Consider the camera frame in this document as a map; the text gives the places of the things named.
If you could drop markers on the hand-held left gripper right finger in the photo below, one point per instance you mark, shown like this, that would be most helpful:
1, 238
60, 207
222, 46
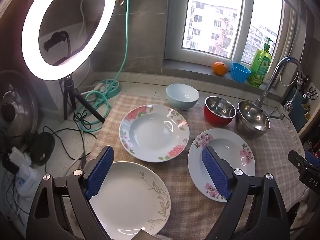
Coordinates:
215, 170

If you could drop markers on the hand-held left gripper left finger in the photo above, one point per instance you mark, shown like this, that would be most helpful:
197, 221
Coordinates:
100, 172

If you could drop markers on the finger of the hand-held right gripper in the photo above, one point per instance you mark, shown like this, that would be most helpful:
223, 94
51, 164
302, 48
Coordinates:
307, 170

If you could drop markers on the pink blossom print plate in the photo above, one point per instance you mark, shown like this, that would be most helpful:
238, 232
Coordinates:
235, 160

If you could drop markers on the white leaf print plate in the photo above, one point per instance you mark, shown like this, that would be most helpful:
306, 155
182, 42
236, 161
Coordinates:
130, 195

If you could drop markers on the red steel bowl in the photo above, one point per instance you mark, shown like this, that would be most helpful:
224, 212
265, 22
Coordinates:
217, 118

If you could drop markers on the rose print plate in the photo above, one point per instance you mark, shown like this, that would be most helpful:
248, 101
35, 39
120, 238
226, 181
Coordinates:
152, 135

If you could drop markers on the large steel bowl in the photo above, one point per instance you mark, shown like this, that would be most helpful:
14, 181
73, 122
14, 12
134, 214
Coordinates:
252, 117

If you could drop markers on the light blue bowl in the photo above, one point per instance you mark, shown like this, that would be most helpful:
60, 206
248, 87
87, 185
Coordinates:
182, 95

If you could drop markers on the pink plaid cloth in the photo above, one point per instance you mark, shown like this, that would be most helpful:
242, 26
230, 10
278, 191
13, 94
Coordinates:
195, 122

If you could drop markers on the dark blue storage rack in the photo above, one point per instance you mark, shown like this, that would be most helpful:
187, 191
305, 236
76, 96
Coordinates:
297, 115

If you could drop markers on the black power adapter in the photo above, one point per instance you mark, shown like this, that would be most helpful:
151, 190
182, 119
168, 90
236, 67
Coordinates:
42, 147

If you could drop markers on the white plastic bag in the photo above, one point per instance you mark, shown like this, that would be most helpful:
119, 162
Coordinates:
26, 180

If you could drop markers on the scissors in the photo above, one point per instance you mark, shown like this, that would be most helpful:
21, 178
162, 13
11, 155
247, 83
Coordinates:
311, 91

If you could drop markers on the white power strip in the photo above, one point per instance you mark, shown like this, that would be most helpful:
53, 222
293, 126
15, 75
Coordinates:
93, 88

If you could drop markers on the white power adapter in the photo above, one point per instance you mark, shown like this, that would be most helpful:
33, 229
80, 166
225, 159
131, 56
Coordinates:
16, 156

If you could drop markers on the black tripod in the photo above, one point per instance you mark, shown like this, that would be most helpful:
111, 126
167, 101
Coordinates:
68, 87

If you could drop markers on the chrome faucet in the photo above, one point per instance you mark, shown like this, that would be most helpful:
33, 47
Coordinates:
273, 77

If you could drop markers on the blue ribbed cup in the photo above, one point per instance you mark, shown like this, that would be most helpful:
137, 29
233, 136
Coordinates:
239, 73

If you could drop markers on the orange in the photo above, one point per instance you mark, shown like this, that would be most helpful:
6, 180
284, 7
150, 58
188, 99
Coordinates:
219, 68

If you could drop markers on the steel pot lid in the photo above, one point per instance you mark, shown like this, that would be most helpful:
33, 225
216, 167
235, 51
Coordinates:
22, 105

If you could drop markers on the green dish soap bottle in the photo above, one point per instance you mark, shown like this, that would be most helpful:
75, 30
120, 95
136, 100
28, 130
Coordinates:
260, 67

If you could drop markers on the black phone holder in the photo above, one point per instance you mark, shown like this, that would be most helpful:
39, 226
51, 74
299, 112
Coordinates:
53, 41

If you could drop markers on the white framed window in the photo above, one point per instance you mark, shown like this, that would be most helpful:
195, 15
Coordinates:
212, 17

